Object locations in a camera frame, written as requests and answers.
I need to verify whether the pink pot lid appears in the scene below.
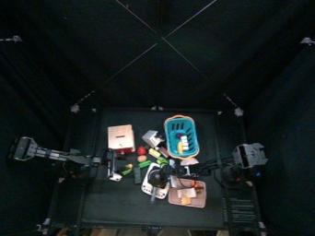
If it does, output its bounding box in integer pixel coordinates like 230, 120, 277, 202
180, 157, 200, 167

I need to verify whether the black toy pot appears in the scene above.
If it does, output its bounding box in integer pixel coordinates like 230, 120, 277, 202
148, 169, 168, 205

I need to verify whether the yellow green toy pepper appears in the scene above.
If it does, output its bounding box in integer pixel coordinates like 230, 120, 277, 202
120, 163, 134, 176

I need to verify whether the white toy piece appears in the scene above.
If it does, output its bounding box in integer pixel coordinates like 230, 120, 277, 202
108, 172, 122, 183

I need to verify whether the dark grey toy block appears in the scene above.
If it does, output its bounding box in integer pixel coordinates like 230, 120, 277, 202
133, 167, 142, 184

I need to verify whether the orange black toy piece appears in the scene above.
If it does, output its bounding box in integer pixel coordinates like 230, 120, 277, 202
192, 181, 206, 193

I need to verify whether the yellow toy block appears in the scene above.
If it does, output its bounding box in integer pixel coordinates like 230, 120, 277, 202
148, 147, 162, 159

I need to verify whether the pink wooden toy toaster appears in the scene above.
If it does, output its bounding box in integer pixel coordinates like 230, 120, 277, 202
106, 124, 136, 155

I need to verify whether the blue basket with orange rim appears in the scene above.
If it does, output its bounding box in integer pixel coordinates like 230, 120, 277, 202
162, 114, 201, 160

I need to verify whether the white toy stove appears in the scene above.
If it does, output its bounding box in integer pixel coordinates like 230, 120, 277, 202
140, 162, 170, 200

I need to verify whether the cream toy bread slice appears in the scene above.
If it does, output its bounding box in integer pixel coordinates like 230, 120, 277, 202
177, 187, 197, 198

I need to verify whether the pink tray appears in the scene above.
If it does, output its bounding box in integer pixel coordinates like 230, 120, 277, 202
166, 178, 208, 209

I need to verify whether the white toy block strip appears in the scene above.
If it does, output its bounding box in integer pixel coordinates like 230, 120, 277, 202
180, 135, 190, 152

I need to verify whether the grey white toy cube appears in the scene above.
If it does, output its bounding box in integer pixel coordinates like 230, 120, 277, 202
141, 129, 165, 149

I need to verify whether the thin diagonal brace wire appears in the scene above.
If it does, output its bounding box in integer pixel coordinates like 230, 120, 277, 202
74, 0, 217, 107
113, 0, 241, 109

